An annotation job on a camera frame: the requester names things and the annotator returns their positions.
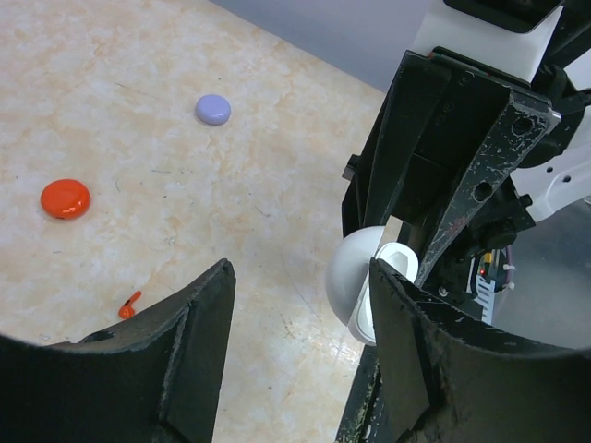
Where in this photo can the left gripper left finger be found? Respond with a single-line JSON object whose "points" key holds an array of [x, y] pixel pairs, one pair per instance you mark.
{"points": [[153, 378]]}

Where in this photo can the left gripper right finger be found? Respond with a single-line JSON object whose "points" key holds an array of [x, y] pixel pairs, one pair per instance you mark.
{"points": [[448, 377]]}

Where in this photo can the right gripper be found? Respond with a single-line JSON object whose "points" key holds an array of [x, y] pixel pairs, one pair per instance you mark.
{"points": [[440, 155]]}

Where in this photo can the white earbud charging case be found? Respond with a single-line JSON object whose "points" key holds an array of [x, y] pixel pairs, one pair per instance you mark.
{"points": [[346, 278]]}

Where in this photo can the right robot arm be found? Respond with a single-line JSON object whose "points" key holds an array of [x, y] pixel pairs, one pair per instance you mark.
{"points": [[541, 43]]}

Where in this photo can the red earbud charging case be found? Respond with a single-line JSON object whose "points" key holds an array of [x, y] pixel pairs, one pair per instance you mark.
{"points": [[65, 199]]}

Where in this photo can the purple earbud charging case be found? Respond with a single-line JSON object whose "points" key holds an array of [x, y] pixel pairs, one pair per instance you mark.
{"points": [[213, 109]]}

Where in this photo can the red earbud right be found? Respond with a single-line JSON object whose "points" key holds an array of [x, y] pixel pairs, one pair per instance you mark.
{"points": [[127, 311]]}

